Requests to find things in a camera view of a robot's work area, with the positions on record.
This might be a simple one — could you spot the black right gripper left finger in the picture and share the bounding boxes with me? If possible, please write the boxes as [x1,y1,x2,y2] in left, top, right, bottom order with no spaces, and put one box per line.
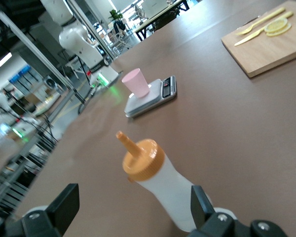
[0,183,80,237]

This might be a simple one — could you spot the translucent sauce bottle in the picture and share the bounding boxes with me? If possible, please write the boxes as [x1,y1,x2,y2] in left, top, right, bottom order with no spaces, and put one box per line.
[115,131,213,233]

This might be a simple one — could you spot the wooden cutting board, metal handle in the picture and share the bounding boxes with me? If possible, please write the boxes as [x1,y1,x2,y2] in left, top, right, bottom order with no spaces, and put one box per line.
[221,0,296,79]

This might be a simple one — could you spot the diagonal aluminium beam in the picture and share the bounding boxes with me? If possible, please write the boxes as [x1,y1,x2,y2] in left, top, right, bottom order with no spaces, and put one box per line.
[0,0,89,104]

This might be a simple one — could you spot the green potted plant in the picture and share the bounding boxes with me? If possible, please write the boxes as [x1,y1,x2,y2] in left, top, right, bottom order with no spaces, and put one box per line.
[108,9,124,23]

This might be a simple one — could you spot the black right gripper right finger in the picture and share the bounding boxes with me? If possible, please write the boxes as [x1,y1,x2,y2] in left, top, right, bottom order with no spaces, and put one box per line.
[190,185,287,237]

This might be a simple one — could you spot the yellow plastic fork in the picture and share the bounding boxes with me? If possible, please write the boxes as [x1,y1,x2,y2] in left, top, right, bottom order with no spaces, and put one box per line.
[236,7,286,36]

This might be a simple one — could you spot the yellow plastic knife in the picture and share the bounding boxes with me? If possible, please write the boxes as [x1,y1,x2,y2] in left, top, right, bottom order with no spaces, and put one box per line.
[234,11,294,47]

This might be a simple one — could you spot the white background table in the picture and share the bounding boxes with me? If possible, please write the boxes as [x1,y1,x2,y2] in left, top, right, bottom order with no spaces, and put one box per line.
[134,0,189,40]

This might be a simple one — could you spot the pink plastic cup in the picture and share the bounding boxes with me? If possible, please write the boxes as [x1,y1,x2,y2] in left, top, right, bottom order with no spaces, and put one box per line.
[121,68,150,99]

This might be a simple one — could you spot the silver digital kitchen scale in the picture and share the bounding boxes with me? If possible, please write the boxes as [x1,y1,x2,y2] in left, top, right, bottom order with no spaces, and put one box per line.
[124,75,178,119]

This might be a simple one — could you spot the aluminium frame rails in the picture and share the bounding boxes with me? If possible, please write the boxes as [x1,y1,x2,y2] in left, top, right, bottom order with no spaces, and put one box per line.
[0,137,58,217]

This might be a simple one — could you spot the lemon slice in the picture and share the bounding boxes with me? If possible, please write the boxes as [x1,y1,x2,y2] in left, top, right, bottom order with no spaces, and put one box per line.
[265,23,293,37]
[264,16,289,33]

